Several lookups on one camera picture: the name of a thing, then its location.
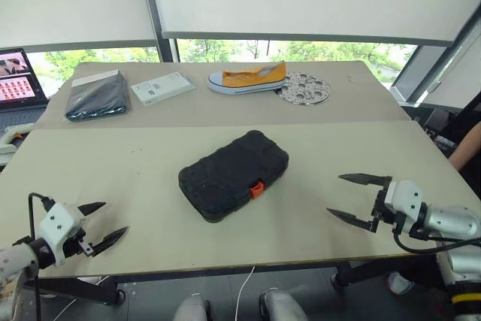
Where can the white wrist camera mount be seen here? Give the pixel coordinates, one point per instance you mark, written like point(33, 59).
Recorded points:
point(60, 227)
point(406, 200)

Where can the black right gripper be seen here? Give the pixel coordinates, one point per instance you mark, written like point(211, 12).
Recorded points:
point(382, 210)

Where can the dark window frame post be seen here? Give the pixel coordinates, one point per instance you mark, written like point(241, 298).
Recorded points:
point(158, 24)

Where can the packed dark folded garment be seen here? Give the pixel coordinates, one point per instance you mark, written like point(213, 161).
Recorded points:
point(97, 97)

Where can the perforated silver metal disc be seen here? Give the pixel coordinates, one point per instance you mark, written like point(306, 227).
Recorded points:
point(306, 89)

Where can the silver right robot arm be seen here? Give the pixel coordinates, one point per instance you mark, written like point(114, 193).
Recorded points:
point(451, 223)

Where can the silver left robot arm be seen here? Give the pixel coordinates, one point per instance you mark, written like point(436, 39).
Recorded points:
point(19, 264)

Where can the black table frame brace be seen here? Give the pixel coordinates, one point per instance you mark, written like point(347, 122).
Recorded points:
point(376, 270)
point(79, 291)

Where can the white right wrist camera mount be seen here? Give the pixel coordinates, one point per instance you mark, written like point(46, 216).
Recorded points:
point(406, 200)

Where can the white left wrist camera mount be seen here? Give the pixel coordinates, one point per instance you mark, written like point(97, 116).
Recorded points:
point(60, 227)

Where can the open laptop computer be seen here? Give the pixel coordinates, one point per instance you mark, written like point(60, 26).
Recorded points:
point(17, 84)

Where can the white sneaker of person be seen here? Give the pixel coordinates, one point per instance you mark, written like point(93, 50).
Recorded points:
point(396, 283)

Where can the black tool case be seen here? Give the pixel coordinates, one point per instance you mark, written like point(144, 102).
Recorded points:
point(233, 178)

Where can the person bare forearm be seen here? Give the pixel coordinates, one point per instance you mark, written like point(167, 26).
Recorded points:
point(466, 148)

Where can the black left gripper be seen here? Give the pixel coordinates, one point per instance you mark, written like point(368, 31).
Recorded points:
point(77, 244)

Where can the yellow canvas shoe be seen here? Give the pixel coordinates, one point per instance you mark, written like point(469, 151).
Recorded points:
point(248, 78)

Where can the white plastic device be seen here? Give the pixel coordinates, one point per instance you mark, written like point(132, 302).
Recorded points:
point(13, 138)

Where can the grey rounded shape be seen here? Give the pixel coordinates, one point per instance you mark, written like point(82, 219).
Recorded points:
point(191, 307)
point(282, 306)

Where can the white flat cardboard box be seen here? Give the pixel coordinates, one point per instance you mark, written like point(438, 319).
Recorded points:
point(161, 88)

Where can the person in black clothing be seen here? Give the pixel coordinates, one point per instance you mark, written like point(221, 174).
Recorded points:
point(469, 110)

